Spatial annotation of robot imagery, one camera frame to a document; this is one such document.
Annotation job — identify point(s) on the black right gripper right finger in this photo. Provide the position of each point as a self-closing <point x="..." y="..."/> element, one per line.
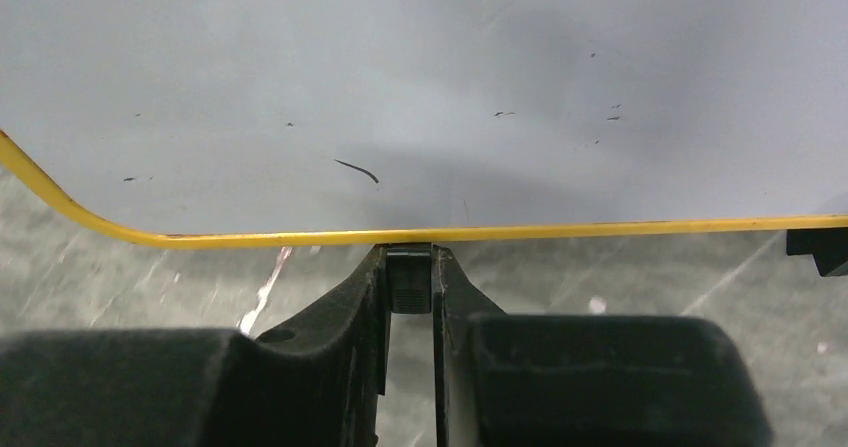
<point x="584" y="380"/>

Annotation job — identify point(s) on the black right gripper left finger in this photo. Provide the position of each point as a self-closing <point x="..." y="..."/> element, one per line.
<point x="313" y="380"/>

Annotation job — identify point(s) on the yellow-framed whiteboard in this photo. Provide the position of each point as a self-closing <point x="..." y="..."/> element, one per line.
<point x="247" y="123"/>

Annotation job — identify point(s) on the black whiteboard foot clip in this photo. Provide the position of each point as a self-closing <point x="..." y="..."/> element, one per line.
<point x="827" y="247"/>
<point x="408" y="275"/>

